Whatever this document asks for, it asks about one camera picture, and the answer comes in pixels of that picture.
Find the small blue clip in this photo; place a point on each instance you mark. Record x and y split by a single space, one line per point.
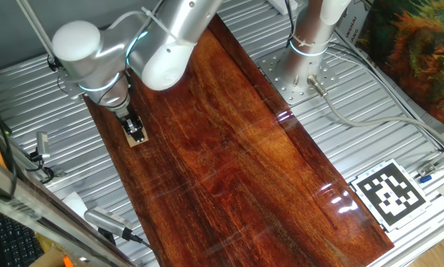
425 179

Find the aluminium frame beam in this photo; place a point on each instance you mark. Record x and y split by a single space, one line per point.
40 211

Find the brown cardboard box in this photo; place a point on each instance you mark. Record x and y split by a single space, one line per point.
47 259

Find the black keyboard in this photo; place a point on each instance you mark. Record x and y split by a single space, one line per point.
14 244

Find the glossy reddish wooden board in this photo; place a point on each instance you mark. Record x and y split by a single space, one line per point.
244 155

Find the small tan wooden block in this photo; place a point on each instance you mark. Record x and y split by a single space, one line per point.
130 142

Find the perforated silver base plate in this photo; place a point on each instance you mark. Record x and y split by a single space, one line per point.
281 81

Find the small metal clamp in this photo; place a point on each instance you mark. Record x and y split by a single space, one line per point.
426 170

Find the silver vented camera device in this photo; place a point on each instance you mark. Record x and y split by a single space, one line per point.
106 220

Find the small metal mounting bracket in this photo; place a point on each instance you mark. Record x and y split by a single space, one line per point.
59 173

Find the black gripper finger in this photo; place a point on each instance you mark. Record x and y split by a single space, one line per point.
139 133
129 130

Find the thin white pole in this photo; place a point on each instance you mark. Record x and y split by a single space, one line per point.
32 22

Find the small silver camera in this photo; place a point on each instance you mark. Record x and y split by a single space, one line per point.
43 144

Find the black and white marker board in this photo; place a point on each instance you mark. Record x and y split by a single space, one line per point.
390 194

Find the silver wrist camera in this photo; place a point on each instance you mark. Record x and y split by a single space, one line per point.
71 89

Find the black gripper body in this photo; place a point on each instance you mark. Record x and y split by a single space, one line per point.
127 116

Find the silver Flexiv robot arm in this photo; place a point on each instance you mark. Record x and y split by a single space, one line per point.
177 22

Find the black metal clamp tool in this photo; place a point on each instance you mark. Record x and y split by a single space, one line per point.
49 174

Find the colourful printed cloth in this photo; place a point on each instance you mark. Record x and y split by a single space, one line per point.
421 55

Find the black camera stand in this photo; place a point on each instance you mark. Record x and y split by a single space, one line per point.
106 236

